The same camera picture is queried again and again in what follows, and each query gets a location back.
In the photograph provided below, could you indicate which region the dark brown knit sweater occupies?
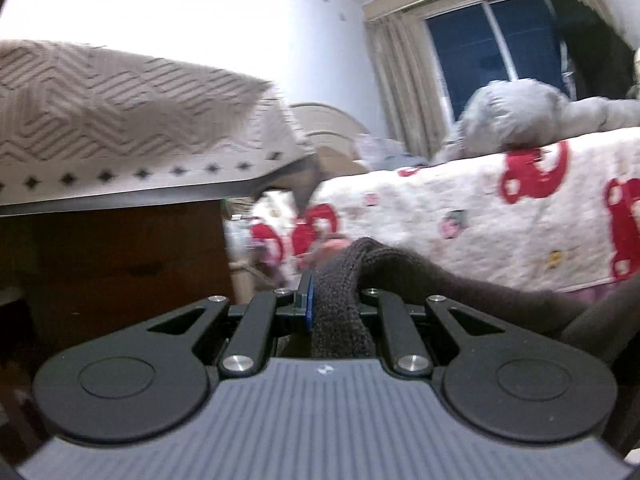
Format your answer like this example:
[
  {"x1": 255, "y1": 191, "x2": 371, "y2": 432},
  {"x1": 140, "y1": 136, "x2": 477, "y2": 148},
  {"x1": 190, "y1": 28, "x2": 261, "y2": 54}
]
[{"x1": 311, "y1": 237, "x2": 639, "y2": 366}]

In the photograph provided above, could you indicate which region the dark wooden cabinet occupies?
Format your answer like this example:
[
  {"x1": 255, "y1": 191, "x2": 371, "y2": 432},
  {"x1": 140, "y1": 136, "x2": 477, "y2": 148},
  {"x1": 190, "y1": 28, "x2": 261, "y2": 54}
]
[{"x1": 1, "y1": 202, "x2": 234, "y2": 464}]

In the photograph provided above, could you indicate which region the white red patterned quilt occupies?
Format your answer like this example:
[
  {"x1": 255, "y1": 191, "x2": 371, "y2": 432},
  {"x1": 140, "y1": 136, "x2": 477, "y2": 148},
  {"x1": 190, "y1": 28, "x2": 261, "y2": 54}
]
[{"x1": 226, "y1": 128, "x2": 639, "y2": 292}]

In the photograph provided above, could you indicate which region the beige bed headboard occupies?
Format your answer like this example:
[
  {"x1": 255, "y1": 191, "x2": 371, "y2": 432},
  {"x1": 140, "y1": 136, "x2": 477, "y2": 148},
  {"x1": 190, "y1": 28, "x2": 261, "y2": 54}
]
[{"x1": 292, "y1": 103, "x2": 370, "y2": 179}]

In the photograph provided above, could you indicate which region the grey plush toy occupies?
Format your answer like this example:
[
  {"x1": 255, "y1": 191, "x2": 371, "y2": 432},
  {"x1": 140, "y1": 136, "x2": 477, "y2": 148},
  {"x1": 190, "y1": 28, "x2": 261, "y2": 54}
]
[{"x1": 435, "y1": 78, "x2": 639, "y2": 164}]

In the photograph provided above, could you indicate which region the beige zigzag table cloth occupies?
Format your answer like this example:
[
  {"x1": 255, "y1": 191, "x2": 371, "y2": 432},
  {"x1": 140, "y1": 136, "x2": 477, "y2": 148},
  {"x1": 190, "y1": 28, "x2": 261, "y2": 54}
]
[{"x1": 1, "y1": 40, "x2": 314, "y2": 216}]

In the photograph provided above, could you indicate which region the beige curtain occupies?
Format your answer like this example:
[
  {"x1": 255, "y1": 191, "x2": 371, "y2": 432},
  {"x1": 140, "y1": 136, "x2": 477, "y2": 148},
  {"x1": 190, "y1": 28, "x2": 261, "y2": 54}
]
[{"x1": 366, "y1": 12, "x2": 449, "y2": 159}]

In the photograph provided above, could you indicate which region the dark window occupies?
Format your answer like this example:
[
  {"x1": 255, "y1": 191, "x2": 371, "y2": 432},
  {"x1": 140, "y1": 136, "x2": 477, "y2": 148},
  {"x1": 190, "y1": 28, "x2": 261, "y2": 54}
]
[{"x1": 424, "y1": 0, "x2": 570, "y2": 119}]

